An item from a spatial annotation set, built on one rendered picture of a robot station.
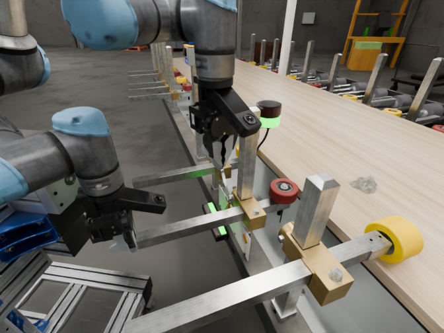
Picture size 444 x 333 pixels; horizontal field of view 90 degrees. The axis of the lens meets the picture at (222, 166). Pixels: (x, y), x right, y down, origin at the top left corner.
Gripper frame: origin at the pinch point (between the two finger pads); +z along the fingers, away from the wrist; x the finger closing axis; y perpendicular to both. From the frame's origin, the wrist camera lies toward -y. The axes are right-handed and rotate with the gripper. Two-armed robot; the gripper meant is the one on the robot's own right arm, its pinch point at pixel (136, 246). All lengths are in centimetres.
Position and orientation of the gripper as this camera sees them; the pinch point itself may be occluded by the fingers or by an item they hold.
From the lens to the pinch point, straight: 63.4
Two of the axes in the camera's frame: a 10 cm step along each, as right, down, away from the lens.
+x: 3.4, 5.2, -7.8
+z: 0.0, 8.3, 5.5
